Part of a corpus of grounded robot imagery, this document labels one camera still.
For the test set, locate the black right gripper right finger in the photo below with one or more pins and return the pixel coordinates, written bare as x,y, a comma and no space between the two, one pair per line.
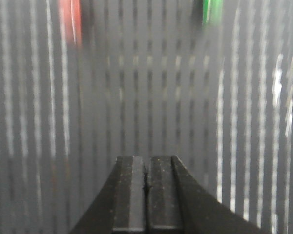
178,204

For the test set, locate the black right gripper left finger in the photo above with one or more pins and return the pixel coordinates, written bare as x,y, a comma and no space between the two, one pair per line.
119,207

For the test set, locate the green push button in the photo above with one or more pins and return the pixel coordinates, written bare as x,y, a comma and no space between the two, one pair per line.
212,12

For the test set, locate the red push button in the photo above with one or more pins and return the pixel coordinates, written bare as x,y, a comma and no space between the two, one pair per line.
71,19

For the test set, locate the black perforated pegboard panel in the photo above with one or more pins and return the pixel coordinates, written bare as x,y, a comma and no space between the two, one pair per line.
149,79

